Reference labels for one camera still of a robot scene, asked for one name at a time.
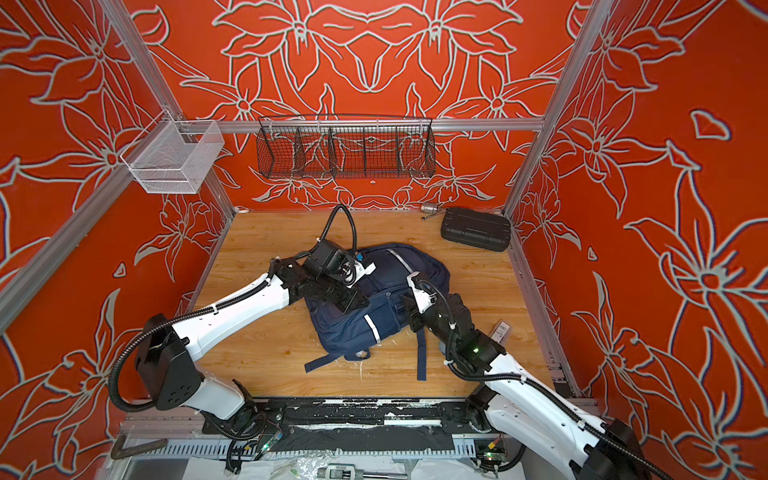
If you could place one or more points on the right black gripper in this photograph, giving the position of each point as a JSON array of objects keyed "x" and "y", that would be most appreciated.
[{"x": 413, "y": 311}]

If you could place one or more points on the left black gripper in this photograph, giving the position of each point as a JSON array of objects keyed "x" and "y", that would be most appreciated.
[{"x": 354, "y": 299}]

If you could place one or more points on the navy blue student backpack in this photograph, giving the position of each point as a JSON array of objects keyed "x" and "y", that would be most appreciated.
[{"x": 351, "y": 335}]

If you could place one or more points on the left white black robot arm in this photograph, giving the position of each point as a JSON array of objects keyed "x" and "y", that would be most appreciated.
[{"x": 167, "y": 350}]

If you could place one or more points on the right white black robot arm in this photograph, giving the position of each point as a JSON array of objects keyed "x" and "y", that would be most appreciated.
[{"x": 512, "y": 401}]

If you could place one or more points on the black plastic tool case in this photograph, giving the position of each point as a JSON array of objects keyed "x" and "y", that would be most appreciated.
[{"x": 478, "y": 229}]

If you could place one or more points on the small silver metal cylinder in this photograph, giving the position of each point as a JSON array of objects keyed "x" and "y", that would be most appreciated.
[{"x": 429, "y": 210}]

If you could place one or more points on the dark metal hex key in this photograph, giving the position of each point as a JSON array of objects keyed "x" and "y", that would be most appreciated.
[{"x": 121, "y": 451}]

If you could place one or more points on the black wire wall basket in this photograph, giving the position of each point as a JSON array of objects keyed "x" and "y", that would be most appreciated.
[{"x": 355, "y": 147}]

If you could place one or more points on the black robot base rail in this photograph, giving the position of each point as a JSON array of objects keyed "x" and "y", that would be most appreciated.
[{"x": 416, "y": 426}]

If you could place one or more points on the white wire mesh basket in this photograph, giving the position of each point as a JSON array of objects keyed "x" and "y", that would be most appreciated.
[{"x": 171, "y": 156}]

